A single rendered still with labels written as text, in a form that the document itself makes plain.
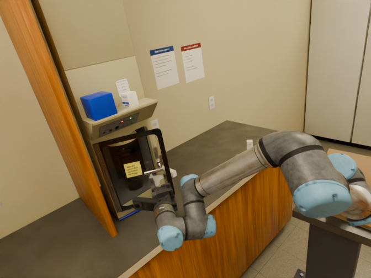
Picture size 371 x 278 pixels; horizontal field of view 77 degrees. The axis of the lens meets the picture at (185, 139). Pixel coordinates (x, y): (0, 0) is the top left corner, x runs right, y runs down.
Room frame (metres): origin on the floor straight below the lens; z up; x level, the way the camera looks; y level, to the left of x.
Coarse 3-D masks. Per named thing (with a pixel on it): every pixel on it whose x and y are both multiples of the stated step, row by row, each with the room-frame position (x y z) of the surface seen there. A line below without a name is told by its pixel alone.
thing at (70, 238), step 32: (224, 128) 1.92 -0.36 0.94; (256, 128) 1.80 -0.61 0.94; (192, 160) 1.45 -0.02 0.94; (224, 160) 1.37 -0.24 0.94; (224, 192) 1.04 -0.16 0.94; (32, 224) 1.05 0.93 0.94; (64, 224) 1.00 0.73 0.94; (96, 224) 0.96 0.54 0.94; (128, 224) 0.92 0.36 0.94; (0, 256) 0.85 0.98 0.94; (32, 256) 0.82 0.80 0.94; (64, 256) 0.79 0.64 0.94; (96, 256) 0.75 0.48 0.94; (128, 256) 0.72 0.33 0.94
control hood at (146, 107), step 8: (144, 104) 1.02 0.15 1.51; (152, 104) 1.05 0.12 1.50; (120, 112) 0.96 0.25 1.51; (128, 112) 0.97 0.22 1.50; (136, 112) 1.01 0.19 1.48; (144, 112) 1.05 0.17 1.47; (152, 112) 1.11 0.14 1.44; (88, 120) 0.92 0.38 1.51; (104, 120) 0.91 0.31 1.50; (112, 120) 0.93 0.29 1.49; (88, 128) 0.93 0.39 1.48; (96, 128) 0.90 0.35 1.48; (96, 136) 0.94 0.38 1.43
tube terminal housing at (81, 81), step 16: (96, 64) 1.05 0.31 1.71; (112, 64) 1.09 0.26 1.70; (128, 64) 1.13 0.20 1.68; (64, 80) 1.01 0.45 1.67; (80, 80) 0.99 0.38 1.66; (96, 80) 1.03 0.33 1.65; (112, 80) 1.07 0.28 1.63; (128, 80) 1.12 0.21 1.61; (80, 96) 0.98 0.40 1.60; (144, 96) 1.16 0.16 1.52; (80, 112) 0.97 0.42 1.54; (80, 128) 1.04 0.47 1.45; (128, 128) 1.08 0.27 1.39; (96, 160) 0.98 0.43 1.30; (112, 208) 1.01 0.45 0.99
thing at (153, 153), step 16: (96, 144) 0.96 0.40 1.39; (112, 144) 0.97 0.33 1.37; (128, 144) 0.99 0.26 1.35; (144, 144) 1.00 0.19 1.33; (160, 144) 1.01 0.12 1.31; (112, 160) 0.97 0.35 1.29; (128, 160) 0.98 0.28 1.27; (144, 160) 0.99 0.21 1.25; (160, 160) 1.01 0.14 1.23; (112, 176) 0.97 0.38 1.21; (144, 176) 0.99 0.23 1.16; (128, 192) 0.97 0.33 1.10; (144, 192) 0.99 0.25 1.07; (128, 208) 0.97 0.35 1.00
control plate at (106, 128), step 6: (138, 114) 1.03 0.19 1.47; (120, 120) 0.97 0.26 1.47; (126, 120) 1.00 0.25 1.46; (132, 120) 1.04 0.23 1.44; (102, 126) 0.92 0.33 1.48; (108, 126) 0.95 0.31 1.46; (114, 126) 0.98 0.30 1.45; (120, 126) 1.01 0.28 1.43; (102, 132) 0.95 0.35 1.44; (108, 132) 0.98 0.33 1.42
